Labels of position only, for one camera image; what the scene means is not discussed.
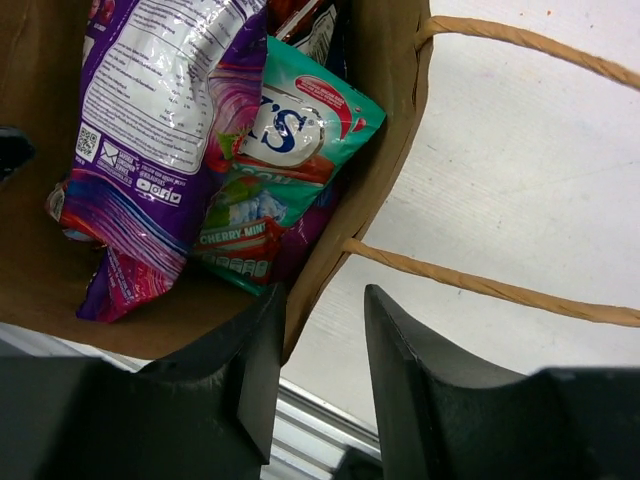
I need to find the red snack bag back side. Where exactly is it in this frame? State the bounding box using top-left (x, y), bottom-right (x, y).
top-left (267, 0), bottom-right (351, 66)

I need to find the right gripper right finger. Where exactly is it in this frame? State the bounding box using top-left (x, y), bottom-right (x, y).
top-left (364, 285), bottom-right (639, 479)

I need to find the aluminium front rail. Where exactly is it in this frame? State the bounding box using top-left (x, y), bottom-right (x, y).
top-left (1, 323), bottom-right (381, 479)

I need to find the purple silver candy bag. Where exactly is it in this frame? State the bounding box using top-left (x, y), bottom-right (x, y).
top-left (48, 0), bottom-right (267, 323)

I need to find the green paper bag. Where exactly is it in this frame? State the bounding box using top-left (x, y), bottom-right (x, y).
top-left (0, 0), bottom-right (640, 365)

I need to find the teal Fox's candy bag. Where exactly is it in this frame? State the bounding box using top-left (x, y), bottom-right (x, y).
top-left (192, 37), bottom-right (385, 294)

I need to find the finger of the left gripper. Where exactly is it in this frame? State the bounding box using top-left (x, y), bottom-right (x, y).
top-left (0, 127), bottom-right (36, 184)

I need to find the magenta grape candy bag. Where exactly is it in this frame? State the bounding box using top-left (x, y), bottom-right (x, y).
top-left (270, 184), bottom-right (341, 285)

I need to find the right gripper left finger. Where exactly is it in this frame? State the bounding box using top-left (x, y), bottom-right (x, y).
top-left (1, 285), bottom-right (286, 479)

